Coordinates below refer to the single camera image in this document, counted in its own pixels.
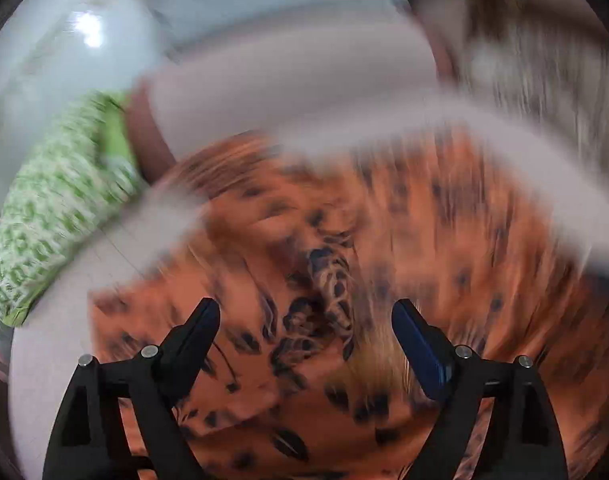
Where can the pale pink bedspread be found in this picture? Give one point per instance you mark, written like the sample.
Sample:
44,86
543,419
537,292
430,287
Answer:
49,360

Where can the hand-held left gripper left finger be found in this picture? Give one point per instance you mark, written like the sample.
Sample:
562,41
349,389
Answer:
200,329

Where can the green patterned pillow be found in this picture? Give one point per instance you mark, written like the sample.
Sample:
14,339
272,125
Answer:
49,200

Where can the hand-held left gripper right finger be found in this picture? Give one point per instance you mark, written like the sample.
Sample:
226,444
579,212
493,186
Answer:
418,344

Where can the pale pink bolster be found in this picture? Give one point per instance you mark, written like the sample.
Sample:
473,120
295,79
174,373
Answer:
284,85

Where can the orange floral garment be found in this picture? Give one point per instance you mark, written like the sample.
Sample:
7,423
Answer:
304,220

